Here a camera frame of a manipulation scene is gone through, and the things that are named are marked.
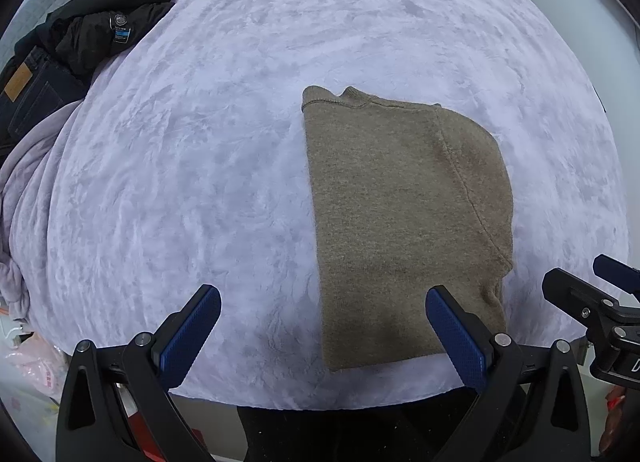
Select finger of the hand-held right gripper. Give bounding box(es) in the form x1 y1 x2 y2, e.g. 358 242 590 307
542 268 621 325
593 255 640 293

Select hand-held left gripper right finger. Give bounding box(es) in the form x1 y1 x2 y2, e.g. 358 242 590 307
426 285 591 462

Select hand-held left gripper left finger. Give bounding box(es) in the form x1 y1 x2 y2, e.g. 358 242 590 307
56 285 222 462

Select brown knit sweater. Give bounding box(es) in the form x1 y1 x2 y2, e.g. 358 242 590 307
302 86 515 373

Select person's right hand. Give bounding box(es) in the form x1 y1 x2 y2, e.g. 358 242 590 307
602 389 628 453

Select pink plastic bag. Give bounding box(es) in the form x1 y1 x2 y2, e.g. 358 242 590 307
0 332 68 398

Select lavender fleece blanket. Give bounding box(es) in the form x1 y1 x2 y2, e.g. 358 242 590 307
10 0 630 410

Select mauve bunched blanket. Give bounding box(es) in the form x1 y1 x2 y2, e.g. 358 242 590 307
0 100 83 323

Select dark blue jeans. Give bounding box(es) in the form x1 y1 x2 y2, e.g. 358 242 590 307
0 45 88 150

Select black jacket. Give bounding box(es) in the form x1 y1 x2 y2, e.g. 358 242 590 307
15 0 181 83

